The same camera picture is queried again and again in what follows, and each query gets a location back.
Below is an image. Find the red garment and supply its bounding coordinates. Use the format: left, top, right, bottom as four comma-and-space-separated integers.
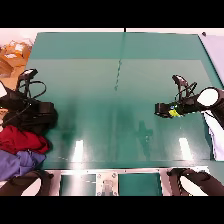
0, 124, 52, 155

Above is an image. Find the brown cardboard box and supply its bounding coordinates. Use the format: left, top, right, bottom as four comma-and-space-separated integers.
0, 39, 34, 78

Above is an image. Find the black garment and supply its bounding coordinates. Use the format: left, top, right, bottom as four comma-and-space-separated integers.
18, 111, 60, 137

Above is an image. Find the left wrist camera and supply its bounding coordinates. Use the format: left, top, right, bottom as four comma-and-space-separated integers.
15, 68, 39, 92

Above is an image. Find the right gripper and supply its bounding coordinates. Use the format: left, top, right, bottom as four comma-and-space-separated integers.
154, 101, 183, 119

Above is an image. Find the white garment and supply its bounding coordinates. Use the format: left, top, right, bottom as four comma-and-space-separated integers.
201, 110, 224, 162

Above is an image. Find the black cable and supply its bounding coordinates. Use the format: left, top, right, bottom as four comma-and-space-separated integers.
18, 80, 48, 102

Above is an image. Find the silver frame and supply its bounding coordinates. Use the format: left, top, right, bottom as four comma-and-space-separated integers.
43, 166, 224, 197

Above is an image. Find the purple garment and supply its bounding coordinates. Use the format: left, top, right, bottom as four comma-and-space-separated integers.
0, 149, 47, 183

